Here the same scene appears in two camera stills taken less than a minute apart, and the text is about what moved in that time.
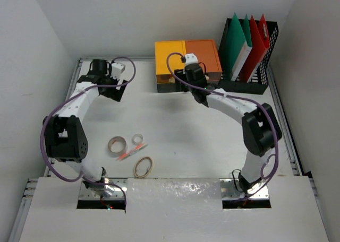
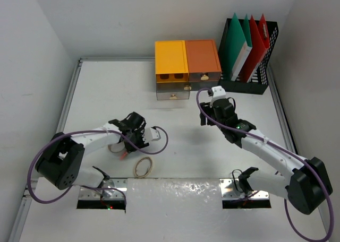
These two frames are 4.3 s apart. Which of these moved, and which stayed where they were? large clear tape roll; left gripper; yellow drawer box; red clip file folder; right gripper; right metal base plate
Moved: left gripper; right gripper
Stayed: large clear tape roll; red clip file folder; right metal base plate; yellow drawer box
